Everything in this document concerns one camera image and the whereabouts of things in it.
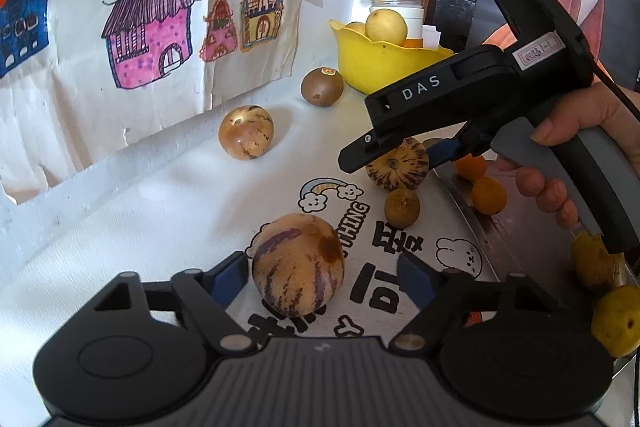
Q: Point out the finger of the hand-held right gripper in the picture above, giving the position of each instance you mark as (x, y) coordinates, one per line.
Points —
(365, 152)
(450, 148)

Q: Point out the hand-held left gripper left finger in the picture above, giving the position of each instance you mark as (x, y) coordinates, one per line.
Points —
(227, 279)

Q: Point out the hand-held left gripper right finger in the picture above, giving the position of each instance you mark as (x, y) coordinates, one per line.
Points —
(417, 279)

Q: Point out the small orange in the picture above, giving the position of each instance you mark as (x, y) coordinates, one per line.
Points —
(470, 168)
(489, 196)

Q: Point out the round purple striped pepino melon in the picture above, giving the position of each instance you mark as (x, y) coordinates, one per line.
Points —
(400, 169)

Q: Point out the big purple striped pepino melon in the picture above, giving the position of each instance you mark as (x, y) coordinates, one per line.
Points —
(297, 264)

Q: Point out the brown kiwi with sticker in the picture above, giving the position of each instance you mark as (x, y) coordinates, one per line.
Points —
(322, 87)

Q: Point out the metal tray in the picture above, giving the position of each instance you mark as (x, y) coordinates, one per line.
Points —
(525, 247)

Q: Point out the large yellow-green pepino melon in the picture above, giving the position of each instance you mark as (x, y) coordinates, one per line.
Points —
(616, 321)
(597, 261)

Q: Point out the person's right hand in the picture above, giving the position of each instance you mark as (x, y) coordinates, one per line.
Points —
(600, 112)

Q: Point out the white folded paper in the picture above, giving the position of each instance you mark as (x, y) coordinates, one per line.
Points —
(430, 36)

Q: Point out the brown passion fruit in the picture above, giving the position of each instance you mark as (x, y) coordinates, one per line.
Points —
(401, 208)

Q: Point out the white and orange cup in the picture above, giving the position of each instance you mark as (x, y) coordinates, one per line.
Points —
(414, 24)

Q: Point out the yellow plastic bowl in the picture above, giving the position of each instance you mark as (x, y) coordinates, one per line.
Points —
(370, 67)

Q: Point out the white printed tablecloth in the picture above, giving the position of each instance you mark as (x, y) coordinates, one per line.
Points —
(150, 217)

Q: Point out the yellow pear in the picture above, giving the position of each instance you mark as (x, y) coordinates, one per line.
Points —
(386, 27)

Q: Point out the glass jar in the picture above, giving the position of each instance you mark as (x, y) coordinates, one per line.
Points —
(395, 2)

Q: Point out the brownish speckled pepino melon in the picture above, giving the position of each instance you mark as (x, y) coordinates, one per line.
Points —
(246, 132)

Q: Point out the small yellow fruit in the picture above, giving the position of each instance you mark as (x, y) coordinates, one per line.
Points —
(356, 28)

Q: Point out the colourful houses drawing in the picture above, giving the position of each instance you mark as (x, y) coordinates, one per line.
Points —
(100, 97)

